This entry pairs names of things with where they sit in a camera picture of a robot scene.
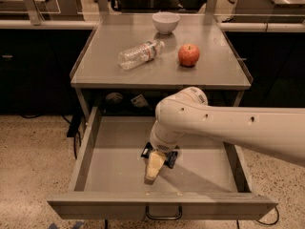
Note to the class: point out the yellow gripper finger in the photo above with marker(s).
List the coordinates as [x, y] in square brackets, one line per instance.
[154, 165]

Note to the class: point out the blue rxbar wrapper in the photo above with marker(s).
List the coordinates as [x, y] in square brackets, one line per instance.
[171, 157]

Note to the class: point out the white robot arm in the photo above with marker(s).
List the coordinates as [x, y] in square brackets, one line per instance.
[276, 132]

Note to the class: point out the open grey top drawer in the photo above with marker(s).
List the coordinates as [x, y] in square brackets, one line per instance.
[208, 180]

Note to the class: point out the grey metal cabinet counter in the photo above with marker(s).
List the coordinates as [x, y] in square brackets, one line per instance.
[217, 68]

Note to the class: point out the white tag inside cabinet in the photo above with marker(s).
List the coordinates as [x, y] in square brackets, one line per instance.
[139, 101]

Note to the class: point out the clear plastic water bottle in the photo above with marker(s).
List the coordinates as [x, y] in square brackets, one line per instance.
[141, 54]

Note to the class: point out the red apple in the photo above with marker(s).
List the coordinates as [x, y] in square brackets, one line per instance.
[188, 55]

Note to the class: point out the white bowl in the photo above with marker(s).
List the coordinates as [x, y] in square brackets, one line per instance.
[165, 22]

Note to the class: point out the black drawer handle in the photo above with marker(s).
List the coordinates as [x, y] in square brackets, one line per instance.
[163, 213]

